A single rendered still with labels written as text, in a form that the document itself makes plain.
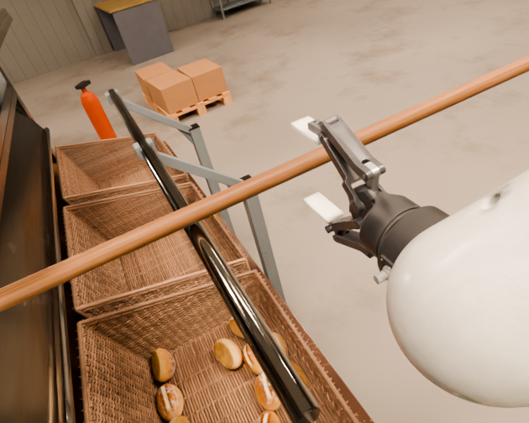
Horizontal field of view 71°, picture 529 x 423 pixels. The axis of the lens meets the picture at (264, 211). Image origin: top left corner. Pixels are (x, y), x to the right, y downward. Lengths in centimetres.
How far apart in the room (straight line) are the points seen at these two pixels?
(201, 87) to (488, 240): 393
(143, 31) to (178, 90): 288
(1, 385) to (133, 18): 624
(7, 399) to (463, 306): 69
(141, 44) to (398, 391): 610
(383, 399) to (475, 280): 149
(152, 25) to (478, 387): 670
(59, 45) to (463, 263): 815
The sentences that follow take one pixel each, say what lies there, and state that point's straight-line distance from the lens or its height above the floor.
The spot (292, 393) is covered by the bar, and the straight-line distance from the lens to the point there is 41.
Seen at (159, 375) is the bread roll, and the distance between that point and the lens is 113.
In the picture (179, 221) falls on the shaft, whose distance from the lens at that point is 59.
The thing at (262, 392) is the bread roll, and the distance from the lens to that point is 101.
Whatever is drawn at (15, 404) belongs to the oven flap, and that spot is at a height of 102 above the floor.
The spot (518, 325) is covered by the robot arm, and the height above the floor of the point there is 137.
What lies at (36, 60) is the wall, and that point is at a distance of 827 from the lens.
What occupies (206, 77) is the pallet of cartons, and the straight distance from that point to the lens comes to 407.
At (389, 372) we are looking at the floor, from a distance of 173.
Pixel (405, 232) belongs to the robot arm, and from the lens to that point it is 39.
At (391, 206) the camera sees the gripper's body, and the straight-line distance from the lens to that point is 43.
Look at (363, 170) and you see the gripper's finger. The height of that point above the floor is 130.
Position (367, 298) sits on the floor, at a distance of 193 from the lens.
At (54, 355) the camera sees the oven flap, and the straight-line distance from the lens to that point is 89.
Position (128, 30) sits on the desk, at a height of 49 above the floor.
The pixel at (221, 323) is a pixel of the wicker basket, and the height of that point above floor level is 59.
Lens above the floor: 154
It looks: 38 degrees down
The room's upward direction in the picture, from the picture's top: 14 degrees counter-clockwise
